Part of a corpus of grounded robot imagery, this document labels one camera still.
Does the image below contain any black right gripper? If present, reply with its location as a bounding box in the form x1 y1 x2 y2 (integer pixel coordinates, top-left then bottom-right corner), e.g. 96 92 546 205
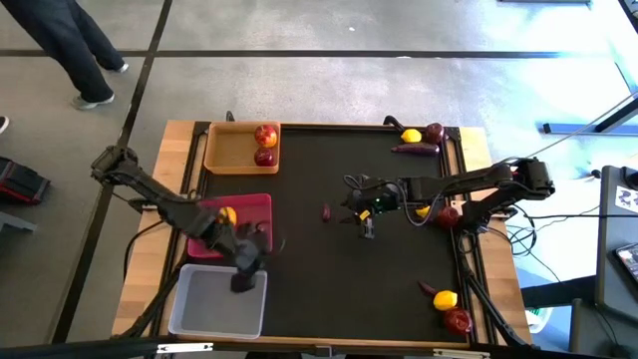
340 177 404 240

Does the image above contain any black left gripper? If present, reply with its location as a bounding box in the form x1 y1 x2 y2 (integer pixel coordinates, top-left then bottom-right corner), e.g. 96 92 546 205
218 226 273 294

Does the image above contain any large purple sweet potato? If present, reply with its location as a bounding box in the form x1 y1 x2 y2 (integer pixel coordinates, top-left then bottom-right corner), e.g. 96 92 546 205
391 142 442 158

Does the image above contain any red and yellow apple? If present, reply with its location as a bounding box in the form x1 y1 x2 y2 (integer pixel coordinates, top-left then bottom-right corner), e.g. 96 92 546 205
253 124 279 149

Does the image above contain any pale grey plastic basket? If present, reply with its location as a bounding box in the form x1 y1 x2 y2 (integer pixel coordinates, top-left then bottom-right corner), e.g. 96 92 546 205
167 262 269 341

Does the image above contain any black table mat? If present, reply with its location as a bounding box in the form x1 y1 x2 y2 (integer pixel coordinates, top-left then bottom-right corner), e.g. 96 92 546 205
196 127 463 345

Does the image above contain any pink plastic basket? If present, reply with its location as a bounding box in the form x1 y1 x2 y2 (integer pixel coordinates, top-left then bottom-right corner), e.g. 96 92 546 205
186 192 274 259

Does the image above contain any black crossbar with white labels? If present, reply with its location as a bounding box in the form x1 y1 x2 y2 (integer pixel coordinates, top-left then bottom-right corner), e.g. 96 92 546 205
0 336 638 359

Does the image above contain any green and white bag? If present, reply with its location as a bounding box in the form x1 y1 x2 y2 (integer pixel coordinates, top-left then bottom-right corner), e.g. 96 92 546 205
525 306 555 334

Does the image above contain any red and black case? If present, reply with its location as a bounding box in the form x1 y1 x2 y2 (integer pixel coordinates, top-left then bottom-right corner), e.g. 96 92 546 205
0 156 52 205

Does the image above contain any blue floor bar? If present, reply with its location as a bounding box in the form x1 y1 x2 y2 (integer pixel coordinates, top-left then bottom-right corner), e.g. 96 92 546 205
541 121 638 137

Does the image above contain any dark grey cabinet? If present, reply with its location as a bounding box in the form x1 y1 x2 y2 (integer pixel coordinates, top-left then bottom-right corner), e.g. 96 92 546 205
595 164 638 325

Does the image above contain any white patterned sticker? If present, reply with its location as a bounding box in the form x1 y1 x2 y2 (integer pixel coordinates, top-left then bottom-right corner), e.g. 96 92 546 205
615 184 638 210

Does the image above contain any black smartphone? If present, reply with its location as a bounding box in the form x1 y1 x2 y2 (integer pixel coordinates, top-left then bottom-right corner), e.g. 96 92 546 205
614 242 638 286

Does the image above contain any black slanted pole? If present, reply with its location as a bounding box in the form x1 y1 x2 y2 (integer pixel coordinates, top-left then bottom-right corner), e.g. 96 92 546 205
592 97 638 134

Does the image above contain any black floor cable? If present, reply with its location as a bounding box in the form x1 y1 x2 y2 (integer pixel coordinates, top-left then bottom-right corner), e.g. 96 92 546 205
123 217 168 283

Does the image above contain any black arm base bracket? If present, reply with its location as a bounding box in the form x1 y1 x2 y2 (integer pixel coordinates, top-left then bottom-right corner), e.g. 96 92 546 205
128 196 154 214

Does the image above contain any black power cable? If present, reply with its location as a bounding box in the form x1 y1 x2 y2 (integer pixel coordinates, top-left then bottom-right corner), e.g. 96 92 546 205
525 212 638 221

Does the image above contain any white cable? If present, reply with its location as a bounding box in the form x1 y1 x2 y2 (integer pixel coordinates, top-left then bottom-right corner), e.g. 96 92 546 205
525 92 638 159

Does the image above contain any grey metal bracket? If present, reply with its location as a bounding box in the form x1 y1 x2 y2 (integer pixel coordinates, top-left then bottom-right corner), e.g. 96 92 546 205
0 210 39 233

